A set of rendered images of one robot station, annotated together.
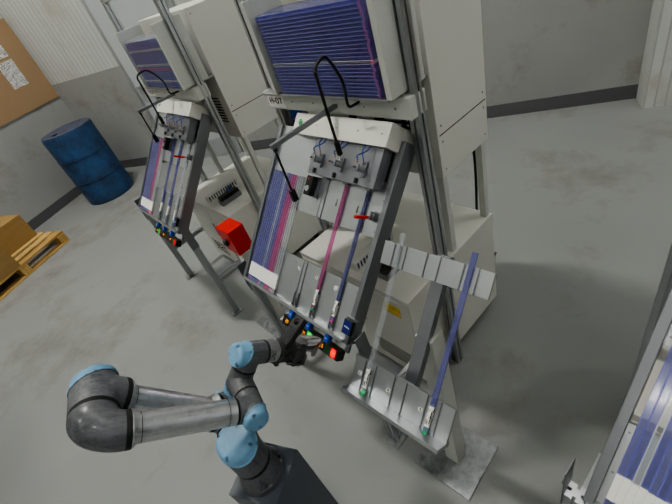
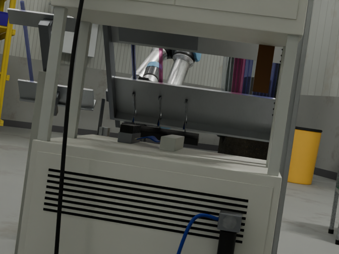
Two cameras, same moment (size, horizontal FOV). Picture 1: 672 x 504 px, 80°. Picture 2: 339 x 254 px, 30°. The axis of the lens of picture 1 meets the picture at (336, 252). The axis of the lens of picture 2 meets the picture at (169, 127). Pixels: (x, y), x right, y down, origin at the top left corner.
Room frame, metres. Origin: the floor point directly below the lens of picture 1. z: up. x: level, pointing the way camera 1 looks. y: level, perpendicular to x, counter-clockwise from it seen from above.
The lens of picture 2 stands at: (2.84, -1.88, 0.76)
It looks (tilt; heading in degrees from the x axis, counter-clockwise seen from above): 2 degrees down; 129
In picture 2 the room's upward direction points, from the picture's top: 8 degrees clockwise
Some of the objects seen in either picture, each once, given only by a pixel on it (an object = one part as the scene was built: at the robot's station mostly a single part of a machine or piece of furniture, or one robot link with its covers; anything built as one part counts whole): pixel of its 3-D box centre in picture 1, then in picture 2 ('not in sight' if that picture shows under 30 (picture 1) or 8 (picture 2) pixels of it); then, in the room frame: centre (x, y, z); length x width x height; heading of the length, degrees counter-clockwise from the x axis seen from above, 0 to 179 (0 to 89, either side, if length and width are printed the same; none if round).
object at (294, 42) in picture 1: (327, 47); not in sight; (1.43, -0.21, 1.52); 0.51 x 0.13 x 0.27; 32
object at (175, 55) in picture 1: (220, 139); not in sight; (2.79, 0.47, 0.95); 1.33 x 0.82 x 1.90; 122
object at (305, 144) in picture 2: not in sight; (300, 154); (-1.17, 5.84, 0.37); 0.49 x 0.47 x 0.74; 60
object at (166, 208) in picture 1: (218, 190); not in sight; (2.67, 0.63, 0.66); 1.01 x 0.73 x 1.31; 122
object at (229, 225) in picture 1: (257, 276); not in sight; (1.92, 0.49, 0.39); 0.24 x 0.24 x 0.78; 32
